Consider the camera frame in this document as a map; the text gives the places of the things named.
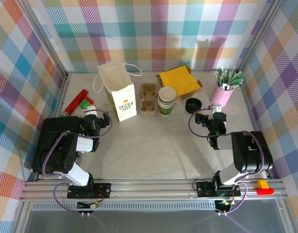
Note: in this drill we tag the white paper takeout bag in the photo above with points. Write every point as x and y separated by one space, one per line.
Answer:
124 106

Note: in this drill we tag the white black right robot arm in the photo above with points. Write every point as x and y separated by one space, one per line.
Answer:
250 155

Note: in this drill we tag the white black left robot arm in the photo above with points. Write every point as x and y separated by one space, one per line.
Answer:
56 155

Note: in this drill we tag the red toy block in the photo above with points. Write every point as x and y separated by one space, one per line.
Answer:
90 100

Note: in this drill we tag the green toy block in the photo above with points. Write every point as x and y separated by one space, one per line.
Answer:
84 104

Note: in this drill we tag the yellow napkins in tray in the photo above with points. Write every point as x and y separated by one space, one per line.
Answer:
187 95

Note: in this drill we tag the pink cylindrical holder cup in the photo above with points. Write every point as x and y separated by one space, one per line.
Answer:
220 97

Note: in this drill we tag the red dotted cylinder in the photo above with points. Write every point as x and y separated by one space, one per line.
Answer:
77 100

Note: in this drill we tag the nested white green paper cups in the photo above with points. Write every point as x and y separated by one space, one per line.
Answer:
166 111

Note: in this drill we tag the yellow paper napkins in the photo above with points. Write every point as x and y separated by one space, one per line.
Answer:
179 80

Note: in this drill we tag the green white wrapped straws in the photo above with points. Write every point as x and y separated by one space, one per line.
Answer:
229 77

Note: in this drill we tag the small black connector board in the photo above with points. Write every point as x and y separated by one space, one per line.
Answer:
224 205
89 205

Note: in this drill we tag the red and yellow block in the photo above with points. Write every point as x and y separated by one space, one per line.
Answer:
265 190

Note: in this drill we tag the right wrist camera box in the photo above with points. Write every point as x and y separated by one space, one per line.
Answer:
215 108

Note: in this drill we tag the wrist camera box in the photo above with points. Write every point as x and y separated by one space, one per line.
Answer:
89 109
215 108

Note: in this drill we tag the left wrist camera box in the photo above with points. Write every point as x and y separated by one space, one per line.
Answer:
89 109

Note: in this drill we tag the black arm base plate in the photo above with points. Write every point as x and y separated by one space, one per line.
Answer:
102 190
204 189

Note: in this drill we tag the aluminium mounting rail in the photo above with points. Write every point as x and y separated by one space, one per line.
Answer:
151 189

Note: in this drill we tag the aluminium frame post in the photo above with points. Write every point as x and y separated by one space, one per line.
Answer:
258 36
43 36

